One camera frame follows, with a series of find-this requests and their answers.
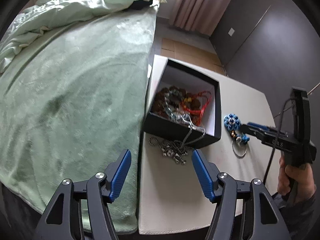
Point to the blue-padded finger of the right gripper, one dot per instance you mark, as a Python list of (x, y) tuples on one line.
[(258, 130)]

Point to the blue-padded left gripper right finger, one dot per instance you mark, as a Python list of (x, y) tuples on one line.
[(260, 217)]

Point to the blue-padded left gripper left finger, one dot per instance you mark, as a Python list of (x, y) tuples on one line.
[(62, 216)]

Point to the silver ring bangle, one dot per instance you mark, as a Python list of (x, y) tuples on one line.
[(239, 148)]

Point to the black jewelry gift box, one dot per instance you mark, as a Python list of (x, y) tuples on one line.
[(184, 103)]

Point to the person's right hand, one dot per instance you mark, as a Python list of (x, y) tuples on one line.
[(306, 187)]

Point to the flattened cardboard sheet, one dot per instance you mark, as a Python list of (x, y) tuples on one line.
[(190, 54)]

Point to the green bed sheet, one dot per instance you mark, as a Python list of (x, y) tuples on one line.
[(70, 103)]

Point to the pink curtain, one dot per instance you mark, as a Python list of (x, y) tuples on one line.
[(201, 16)]

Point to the light green crumpled duvet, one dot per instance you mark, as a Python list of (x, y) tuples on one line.
[(46, 15)]

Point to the white wall socket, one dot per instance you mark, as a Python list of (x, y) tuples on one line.
[(231, 32)]

